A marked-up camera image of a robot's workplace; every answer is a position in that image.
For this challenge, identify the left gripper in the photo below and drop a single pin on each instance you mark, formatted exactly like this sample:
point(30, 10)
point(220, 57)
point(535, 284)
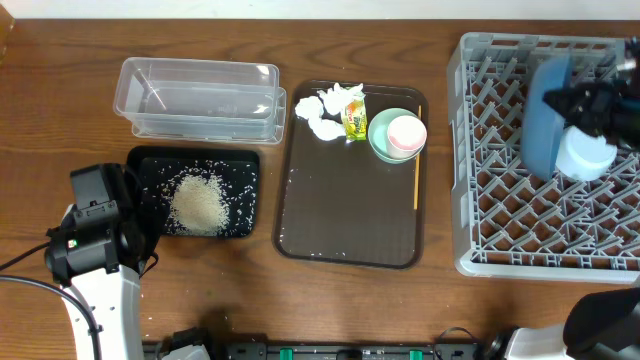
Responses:
point(138, 206)

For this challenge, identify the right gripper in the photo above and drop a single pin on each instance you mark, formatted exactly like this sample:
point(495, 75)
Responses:
point(604, 106)

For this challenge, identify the dark blue plate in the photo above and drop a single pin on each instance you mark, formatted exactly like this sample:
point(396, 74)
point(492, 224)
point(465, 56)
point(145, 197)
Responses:
point(542, 126)

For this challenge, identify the white light-blue small bowl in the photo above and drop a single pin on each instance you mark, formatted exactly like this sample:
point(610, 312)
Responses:
point(583, 157)

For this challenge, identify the pile of rice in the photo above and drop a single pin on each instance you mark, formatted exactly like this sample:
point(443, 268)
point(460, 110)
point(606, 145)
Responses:
point(206, 198)

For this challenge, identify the pink cup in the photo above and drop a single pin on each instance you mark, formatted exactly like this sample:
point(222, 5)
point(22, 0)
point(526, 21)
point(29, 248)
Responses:
point(406, 135)

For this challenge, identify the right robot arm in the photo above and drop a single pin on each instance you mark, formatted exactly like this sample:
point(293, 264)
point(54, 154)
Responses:
point(601, 325)

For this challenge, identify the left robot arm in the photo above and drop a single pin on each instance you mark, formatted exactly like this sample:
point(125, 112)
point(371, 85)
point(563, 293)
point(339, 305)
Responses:
point(98, 254)

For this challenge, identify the black waste tray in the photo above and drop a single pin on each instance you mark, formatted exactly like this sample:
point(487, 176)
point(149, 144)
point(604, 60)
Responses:
point(139, 159)

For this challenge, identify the grey dishwasher rack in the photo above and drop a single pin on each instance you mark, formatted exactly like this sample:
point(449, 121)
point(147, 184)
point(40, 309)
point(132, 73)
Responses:
point(506, 222)

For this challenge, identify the clear plastic bin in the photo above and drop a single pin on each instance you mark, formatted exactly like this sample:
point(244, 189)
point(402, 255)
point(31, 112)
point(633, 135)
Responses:
point(202, 100)

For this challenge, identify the wooden chopstick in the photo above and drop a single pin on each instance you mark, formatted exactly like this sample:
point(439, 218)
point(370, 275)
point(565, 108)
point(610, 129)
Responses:
point(417, 169)

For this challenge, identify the green bowl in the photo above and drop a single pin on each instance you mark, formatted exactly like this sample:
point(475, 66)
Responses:
point(377, 131)

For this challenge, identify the crumpled white tissue left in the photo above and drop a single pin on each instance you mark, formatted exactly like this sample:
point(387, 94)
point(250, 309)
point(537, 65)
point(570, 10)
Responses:
point(311, 109)

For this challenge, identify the crumpled white tissue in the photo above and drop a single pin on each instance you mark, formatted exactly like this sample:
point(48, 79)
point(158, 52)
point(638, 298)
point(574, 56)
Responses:
point(311, 109)
point(337, 98)

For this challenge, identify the dark brown serving tray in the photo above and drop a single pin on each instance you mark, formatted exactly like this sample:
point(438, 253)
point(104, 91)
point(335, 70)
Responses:
point(340, 203)

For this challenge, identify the yellow green snack wrapper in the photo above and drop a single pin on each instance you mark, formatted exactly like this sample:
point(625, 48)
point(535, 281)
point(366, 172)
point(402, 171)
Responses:
point(354, 120)

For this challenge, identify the crumpled white tissue top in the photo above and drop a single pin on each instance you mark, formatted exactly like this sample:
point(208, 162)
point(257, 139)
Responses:
point(337, 98)

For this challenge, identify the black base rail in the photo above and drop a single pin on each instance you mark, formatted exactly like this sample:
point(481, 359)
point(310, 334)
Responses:
point(200, 344)

